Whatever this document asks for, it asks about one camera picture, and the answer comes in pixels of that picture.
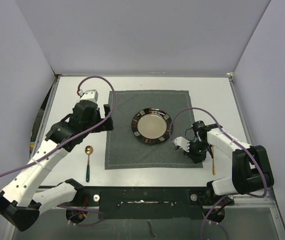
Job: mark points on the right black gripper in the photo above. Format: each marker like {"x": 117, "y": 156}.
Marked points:
{"x": 197, "y": 158}

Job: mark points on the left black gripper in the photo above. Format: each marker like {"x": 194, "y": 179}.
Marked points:
{"x": 105, "y": 126}

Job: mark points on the gold fork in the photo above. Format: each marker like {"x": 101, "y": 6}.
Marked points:
{"x": 213, "y": 161}

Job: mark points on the grey cloth placemat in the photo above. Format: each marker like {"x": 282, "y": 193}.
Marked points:
{"x": 125, "y": 151}

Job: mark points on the gold spoon green handle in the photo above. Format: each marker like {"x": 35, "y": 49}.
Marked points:
{"x": 88, "y": 150}

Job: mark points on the dark rimmed dinner plate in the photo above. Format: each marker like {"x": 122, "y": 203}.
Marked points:
{"x": 151, "y": 126}

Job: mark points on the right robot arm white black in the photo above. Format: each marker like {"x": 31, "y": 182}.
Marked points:
{"x": 250, "y": 166}

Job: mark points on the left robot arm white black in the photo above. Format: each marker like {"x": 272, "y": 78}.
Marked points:
{"x": 20, "y": 203}

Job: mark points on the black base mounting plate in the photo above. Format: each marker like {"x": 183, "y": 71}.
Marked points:
{"x": 149, "y": 203}

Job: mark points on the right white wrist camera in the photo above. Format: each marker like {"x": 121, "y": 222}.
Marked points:
{"x": 181, "y": 143}

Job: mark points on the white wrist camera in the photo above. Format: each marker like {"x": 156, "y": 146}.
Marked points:
{"x": 88, "y": 95}
{"x": 181, "y": 143}

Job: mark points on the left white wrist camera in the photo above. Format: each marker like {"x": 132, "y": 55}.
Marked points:
{"x": 88, "y": 95}

